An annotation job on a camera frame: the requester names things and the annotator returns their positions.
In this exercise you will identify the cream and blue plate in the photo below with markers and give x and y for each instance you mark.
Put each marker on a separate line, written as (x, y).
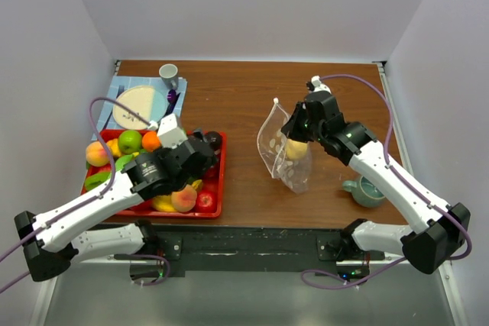
(148, 102)

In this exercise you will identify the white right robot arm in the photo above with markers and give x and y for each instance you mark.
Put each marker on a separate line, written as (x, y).
(434, 229)

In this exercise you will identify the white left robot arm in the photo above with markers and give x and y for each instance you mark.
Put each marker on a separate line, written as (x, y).
(55, 240)

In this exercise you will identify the peach at tray corner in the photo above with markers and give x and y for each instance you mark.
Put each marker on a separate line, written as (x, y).
(96, 154)

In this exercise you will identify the light blue placemat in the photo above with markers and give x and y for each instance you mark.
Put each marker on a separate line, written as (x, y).
(120, 84)

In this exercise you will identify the yellow lemon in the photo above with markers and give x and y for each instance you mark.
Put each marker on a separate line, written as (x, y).
(295, 150)

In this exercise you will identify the red plastic tray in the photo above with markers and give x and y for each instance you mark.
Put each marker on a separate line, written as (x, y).
(213, 181)

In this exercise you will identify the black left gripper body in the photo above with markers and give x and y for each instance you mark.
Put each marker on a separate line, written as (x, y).
(163, 151)

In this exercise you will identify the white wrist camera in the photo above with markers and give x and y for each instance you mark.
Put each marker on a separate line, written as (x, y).
(169, 130)
(317, 85)

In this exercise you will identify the dark purple mangosteen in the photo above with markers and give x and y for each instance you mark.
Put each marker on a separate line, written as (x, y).
(214, 139)

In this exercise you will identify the clear polka dot zip bag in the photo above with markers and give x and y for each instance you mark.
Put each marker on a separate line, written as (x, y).
(271, 148)

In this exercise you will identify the yellow banana bunch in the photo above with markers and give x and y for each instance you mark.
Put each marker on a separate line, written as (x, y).
(163, 202)

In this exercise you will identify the purple plastic spoon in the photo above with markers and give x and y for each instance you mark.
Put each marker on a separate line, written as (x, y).
(172, 98)

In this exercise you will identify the green apple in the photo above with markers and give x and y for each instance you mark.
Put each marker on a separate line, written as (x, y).
(129, 141)

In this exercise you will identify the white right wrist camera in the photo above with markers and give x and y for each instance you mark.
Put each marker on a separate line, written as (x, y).
(317, 85)

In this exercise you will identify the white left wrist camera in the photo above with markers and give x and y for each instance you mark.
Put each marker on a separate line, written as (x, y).
(169, 130)

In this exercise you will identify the orange fruit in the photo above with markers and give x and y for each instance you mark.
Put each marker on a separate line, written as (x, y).
(150, 141)

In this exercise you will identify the red apple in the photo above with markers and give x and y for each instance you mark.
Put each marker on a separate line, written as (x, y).
(206, 202)

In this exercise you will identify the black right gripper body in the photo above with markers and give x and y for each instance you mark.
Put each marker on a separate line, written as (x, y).
(301, 130)

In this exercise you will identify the grey cup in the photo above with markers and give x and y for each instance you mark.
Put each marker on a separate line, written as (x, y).
(169, 74)

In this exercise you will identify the teal ceramic mug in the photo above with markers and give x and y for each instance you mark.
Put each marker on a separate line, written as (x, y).
(364, 192)

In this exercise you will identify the peach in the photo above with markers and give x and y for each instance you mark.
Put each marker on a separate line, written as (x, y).
(184, 200)
(96, 154)

